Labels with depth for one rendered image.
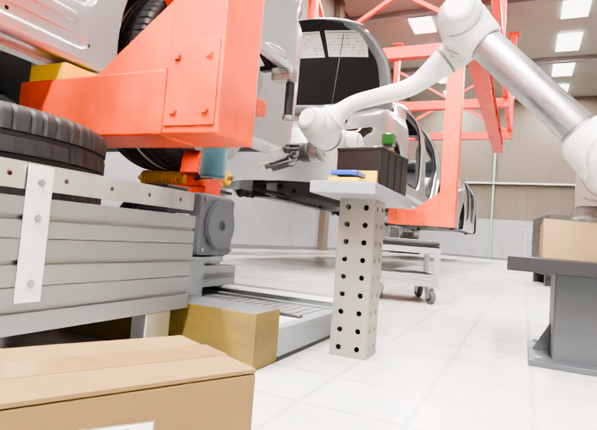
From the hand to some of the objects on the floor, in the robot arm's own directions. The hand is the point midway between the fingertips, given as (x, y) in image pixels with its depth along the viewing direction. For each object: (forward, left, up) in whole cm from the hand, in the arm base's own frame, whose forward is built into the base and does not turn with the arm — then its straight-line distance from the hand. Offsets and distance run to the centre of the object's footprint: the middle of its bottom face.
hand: (268, 159), depth 199 cm
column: (-57, +42, -60) cm, 92 cm away
